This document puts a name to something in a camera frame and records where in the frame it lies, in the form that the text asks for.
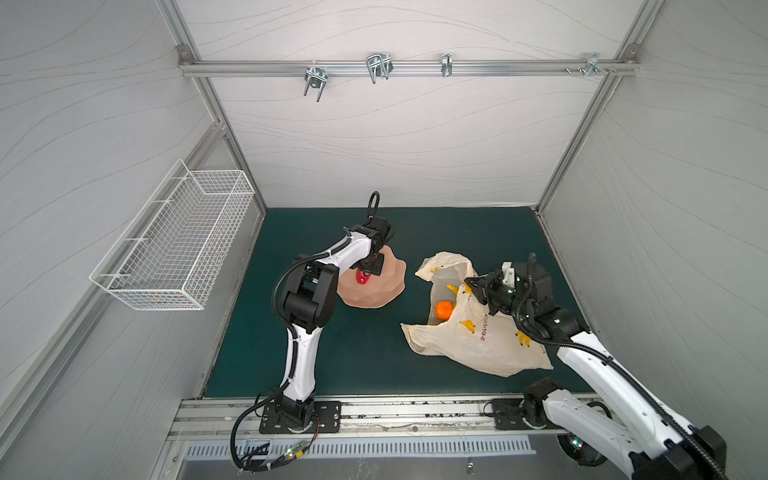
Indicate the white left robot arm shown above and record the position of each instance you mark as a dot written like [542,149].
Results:
[304,299]

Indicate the metal u-bolt hook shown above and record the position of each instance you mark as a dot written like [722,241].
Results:
[379,65]
[316,78]

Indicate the white vented floor strip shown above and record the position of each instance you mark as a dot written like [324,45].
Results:
[331,447]

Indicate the metal U-bolt hook middle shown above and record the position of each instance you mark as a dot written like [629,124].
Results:
[379,65]

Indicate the white wire basket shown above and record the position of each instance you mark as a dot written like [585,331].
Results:
[169,256]

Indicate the metal bracket hook right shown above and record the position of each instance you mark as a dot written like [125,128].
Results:
[591,67]

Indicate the pink scalloped plastic bowl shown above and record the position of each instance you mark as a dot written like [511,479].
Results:
[378,290]

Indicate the metal U-bolt hook left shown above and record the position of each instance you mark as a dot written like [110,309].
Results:
[316,78]

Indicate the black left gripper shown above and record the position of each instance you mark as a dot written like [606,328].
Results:
[376,267]

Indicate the orange toy fruit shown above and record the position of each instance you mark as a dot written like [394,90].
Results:
[443,310]

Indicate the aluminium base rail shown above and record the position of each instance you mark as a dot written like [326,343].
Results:
[358,416]

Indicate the metal clamp hook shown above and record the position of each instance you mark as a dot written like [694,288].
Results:
[446,65]

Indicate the pink red toy strawberry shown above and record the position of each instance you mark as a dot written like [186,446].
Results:
[362,277]

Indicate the aluminium top crossbar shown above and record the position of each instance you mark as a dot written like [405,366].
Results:
[401,68]

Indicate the cream banana-print plastic bag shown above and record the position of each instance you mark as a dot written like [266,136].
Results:
[490,344]

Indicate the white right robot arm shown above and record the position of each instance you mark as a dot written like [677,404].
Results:
[628,425]

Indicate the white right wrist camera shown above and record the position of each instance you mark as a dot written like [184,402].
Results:
[509,277]

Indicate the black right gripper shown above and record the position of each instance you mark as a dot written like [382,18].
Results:
[480,288]

